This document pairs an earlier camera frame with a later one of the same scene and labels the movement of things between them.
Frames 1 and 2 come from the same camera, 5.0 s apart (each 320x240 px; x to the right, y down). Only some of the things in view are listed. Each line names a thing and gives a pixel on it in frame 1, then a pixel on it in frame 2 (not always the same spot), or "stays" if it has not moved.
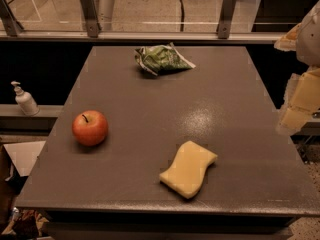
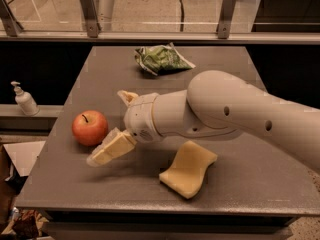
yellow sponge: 186,176 stays
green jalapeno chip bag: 161,58 stays
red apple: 90,128 stays
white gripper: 310,40 to 142,116
